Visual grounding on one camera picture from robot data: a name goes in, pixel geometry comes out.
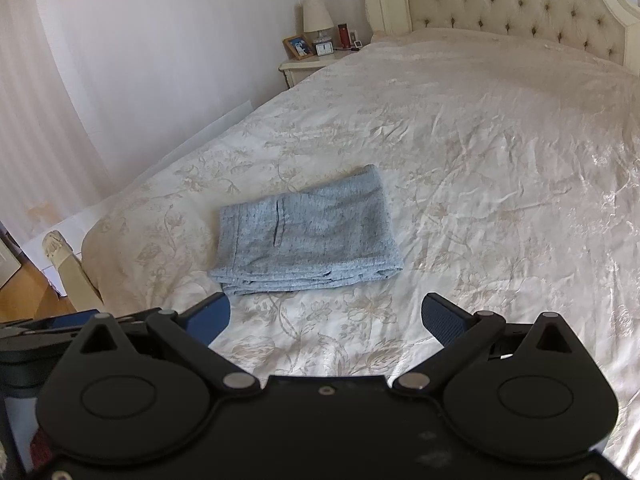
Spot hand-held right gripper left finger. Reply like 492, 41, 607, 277
75, 292, 254, 394

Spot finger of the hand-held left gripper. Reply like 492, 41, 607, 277
0, 311, 97, 343

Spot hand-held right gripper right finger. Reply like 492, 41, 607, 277
392, 293, 584, 392

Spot grey pants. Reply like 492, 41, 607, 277
208, 164, 405, 297

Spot cream floral bedspread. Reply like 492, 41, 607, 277
81, 27, 640, 480

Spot cream nightstand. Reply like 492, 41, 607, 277
278, 49, 372, 90

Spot table lamp with cream shade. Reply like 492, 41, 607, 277
302, 0, 335, 47

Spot cream tufted headboard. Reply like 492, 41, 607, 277
357, 0, 640, 78

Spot cream footboard post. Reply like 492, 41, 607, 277
42, 230, 105, 313

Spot wooden photo frame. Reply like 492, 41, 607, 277
282, 34, 315, 61

